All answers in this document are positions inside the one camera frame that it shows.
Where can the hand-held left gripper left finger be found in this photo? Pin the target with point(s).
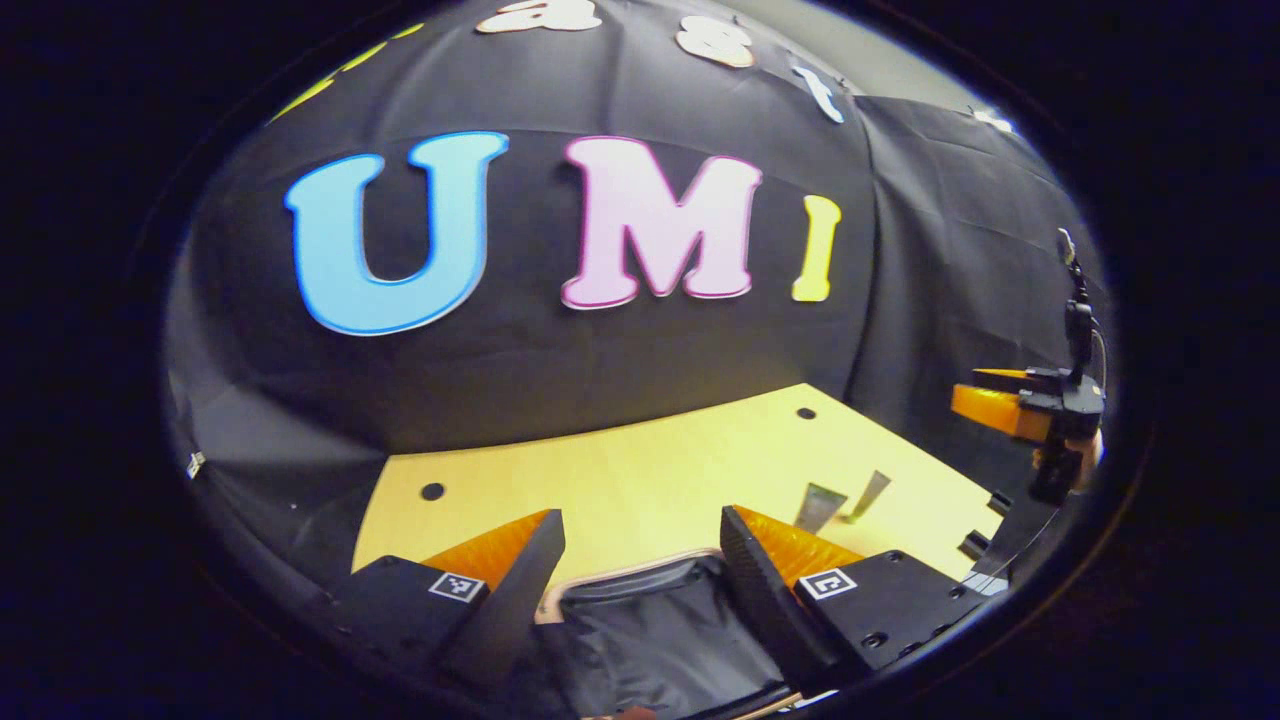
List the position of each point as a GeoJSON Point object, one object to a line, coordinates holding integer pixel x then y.
{"type": "Point", "coordinates": [510, 610]}

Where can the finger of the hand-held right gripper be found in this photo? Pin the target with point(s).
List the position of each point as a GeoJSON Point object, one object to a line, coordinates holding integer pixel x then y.
{"type": "Point", "coordinates": [990, 412]}
{"type": "Point", "coordinates": [1000, 378]}

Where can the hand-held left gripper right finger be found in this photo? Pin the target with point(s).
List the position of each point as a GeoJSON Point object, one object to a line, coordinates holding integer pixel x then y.
{"type": "Point", "coordinates": [770, 610]}

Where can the pink suitcase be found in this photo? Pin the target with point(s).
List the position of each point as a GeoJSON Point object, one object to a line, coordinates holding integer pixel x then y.
{"type": "Point", "coordinates": [660, 640]}

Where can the slim grey skin care tube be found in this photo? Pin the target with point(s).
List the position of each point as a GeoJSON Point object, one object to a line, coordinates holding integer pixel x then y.
{"type": "Point", "coordinates": [868, 496]}

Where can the black table edge clamp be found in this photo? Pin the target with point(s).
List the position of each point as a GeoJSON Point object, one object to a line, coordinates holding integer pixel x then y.
{"type": "Point", "coordinates": [974, 546]}
{"type": "Point", "coordinates": [1000, 503]}

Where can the small metal clip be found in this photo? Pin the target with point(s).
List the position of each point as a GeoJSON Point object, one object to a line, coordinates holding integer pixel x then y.
{"type": "Point", "coordinates": [195, 463]}

